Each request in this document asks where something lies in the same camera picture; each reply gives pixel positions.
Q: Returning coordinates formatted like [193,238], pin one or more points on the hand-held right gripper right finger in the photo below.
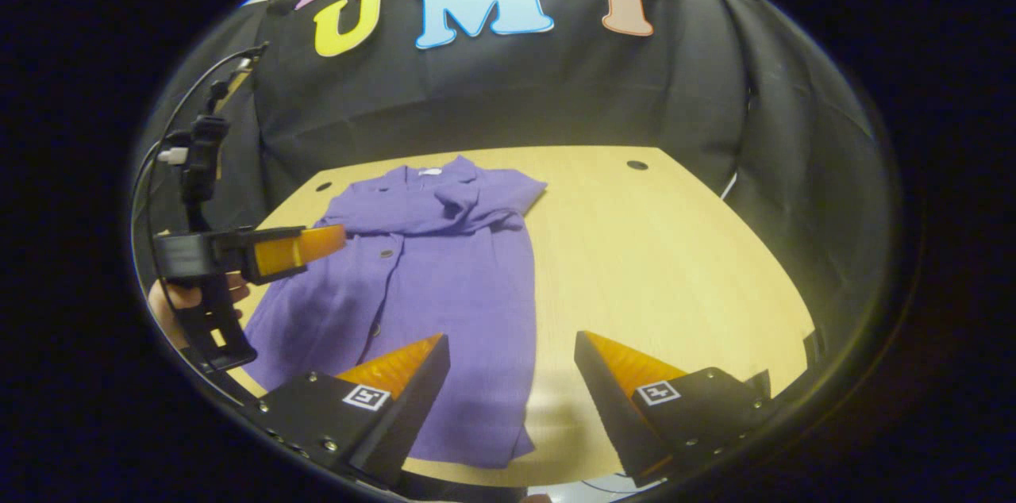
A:
[615,408]

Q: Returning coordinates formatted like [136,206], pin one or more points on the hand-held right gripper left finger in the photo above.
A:
[397,416]

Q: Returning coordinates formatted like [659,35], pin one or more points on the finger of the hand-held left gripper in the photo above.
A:
[290,251]

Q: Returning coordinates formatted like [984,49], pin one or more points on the purple button shirt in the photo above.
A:
[444,289]

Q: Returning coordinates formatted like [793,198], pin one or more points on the black backdrop cloth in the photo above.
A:
[635,90]

